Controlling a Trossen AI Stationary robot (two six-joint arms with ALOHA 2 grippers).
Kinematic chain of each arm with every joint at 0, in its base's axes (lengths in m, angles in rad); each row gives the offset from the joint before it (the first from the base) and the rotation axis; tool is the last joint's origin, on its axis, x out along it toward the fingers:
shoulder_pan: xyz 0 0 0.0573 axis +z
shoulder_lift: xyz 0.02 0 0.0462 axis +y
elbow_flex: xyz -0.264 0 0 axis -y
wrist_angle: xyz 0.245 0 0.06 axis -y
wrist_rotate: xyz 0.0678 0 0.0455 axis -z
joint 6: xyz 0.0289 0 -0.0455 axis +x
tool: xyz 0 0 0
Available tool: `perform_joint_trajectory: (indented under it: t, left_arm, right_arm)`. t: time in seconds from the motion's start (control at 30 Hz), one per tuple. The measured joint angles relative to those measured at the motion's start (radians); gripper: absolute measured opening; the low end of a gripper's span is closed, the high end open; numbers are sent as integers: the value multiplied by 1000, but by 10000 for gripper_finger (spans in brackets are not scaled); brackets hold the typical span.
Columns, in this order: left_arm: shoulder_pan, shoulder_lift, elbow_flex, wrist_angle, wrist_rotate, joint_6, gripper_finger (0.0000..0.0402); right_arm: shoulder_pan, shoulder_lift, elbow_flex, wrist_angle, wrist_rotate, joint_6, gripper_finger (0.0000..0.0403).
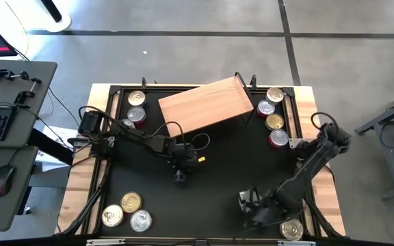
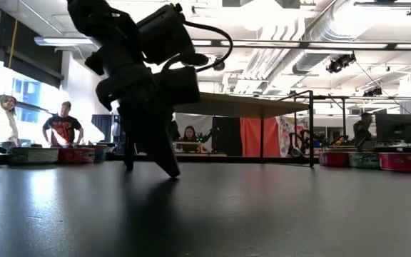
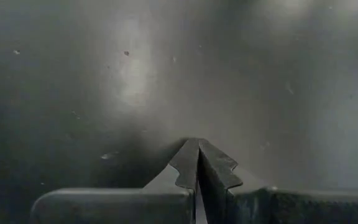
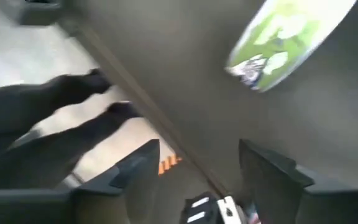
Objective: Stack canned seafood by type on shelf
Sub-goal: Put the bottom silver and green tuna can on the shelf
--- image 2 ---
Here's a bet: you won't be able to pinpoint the person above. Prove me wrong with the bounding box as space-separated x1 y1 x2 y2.
352 112 375 146
0 94 20 149
179 125 202 153
42 101 85 148

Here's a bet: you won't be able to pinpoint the black ceiling spotlight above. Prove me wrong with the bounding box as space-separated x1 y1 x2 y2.
325 52 357 75
362 86 384 98

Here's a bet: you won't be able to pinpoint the black metal rack frame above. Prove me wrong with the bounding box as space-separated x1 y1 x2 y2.
312 94 349 147

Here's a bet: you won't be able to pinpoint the orange fabric panel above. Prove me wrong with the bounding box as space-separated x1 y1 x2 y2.
240 117 281 158

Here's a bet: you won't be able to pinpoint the black round ceiling camera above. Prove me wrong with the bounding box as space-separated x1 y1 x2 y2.
212 56 227 72

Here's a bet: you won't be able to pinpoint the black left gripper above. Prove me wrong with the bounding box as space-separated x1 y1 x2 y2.
83 46 181 178

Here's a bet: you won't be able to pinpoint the yellow hanging strap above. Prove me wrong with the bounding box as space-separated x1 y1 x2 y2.
7 19 19 69

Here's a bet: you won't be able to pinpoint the dark blue curtain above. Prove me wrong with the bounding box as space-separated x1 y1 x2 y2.
91 114 114 143

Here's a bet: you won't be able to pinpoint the silver ceiling air duct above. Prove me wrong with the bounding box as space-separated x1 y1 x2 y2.
292 0 370 76

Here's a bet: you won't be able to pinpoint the red label seafood can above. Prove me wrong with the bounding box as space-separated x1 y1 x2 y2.
379 152 411 175
58 147 96 164
318 148 351 168

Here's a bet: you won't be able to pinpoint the black camera cable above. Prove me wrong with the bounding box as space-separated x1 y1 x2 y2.
162 20 234 74

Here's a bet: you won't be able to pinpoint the colourful patterned banner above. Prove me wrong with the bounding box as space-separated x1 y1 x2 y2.
279 116 310 158

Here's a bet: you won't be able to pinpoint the wooden shelf black metal legs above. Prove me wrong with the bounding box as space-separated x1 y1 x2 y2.
121 89 315 172

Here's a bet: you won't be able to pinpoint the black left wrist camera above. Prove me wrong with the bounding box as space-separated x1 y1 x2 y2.
161 66 201 106

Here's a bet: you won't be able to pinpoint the black fabric panel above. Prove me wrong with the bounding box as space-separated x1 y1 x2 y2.
211 116 241 157

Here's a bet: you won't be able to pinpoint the black computer monitor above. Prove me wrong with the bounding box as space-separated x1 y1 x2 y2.
375 113 411 144

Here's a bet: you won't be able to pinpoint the long ceiling light bar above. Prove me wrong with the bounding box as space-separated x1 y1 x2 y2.
34 35 411 51

